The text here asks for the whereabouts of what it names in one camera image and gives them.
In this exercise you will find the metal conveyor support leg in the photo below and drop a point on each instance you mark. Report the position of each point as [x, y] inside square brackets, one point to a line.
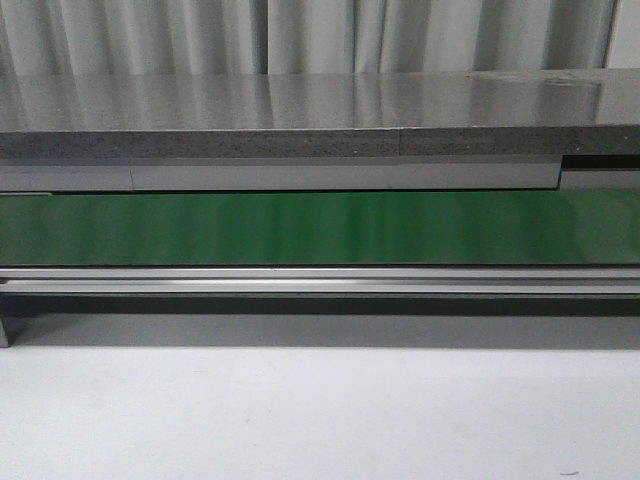
[13, 320]

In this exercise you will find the aluminium conveyor frame rail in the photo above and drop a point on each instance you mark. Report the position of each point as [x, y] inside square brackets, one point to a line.
[526, 280]

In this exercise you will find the grey stone counter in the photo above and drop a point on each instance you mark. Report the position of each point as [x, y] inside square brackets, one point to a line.
[568, 129]

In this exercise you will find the green conveyor belt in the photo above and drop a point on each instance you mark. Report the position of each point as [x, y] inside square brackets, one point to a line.
[331, 228]

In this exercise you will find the white pleated curtain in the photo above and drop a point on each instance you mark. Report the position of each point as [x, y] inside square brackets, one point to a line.
[281, 37]

